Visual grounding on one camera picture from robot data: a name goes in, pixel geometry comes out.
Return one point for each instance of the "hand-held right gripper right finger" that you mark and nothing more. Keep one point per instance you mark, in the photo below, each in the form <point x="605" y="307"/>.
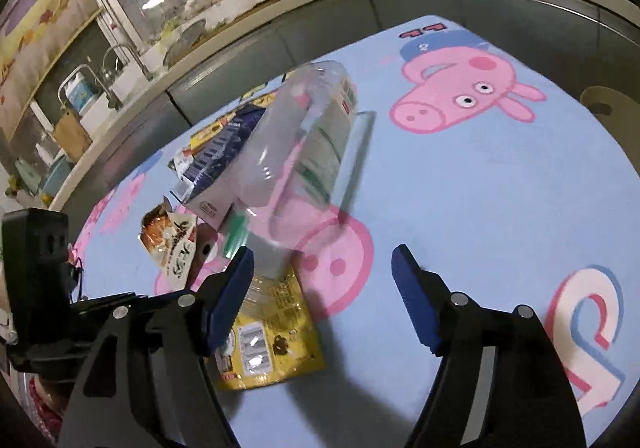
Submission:
<point x="415" y="298"/>

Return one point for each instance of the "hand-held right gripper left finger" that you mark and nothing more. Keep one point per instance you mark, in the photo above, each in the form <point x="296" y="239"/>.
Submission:
<point x="230" y="298"/>

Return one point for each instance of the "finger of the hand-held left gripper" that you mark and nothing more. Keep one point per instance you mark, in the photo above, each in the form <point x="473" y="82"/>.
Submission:
<point x="100" y="303"/>

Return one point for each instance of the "yellow snack wrapper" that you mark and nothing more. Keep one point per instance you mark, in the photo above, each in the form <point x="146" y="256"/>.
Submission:
<point x="280" y="343"/>

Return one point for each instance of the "orange snack packet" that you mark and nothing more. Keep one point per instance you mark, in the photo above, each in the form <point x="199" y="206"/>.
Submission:
<point x="167" y="238"/>

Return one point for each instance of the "blue carton box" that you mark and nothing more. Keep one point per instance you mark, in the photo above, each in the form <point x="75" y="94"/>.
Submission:
<point x="220" y="153"/>

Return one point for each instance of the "clear plastic bottle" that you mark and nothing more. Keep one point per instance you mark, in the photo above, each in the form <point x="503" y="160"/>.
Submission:
<point x="300" y="153"/>

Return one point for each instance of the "pig print blue blanket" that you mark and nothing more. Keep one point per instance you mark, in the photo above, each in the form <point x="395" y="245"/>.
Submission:
<point x="450" y="203"/>

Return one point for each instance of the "blue plastic basin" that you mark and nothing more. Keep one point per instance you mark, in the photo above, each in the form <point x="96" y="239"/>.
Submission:
<point x="55" y="176"/>

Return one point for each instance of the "wooden cutting board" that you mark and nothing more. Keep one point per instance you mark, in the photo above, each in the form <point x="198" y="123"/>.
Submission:
<point x="72" y="136"/>

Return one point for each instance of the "blue label white canister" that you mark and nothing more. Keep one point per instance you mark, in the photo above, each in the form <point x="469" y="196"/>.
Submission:
<point x="80" y="93"/>

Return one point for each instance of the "curved steel faucet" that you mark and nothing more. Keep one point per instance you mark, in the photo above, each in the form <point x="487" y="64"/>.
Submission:
<point x="135" y="56"/>
<point x="107" y="88"/>

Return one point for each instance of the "grey kitchen cabinet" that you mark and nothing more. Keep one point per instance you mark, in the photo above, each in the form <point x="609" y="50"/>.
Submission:
<point x="350" y="13"/>

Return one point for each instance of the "white plastic tub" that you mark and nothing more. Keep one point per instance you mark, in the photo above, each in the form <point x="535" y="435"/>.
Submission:
<point x="240" y="1"/>

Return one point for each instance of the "fruit print wall poster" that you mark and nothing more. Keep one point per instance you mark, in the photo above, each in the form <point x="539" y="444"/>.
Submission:
<point x="40" y="28"/>

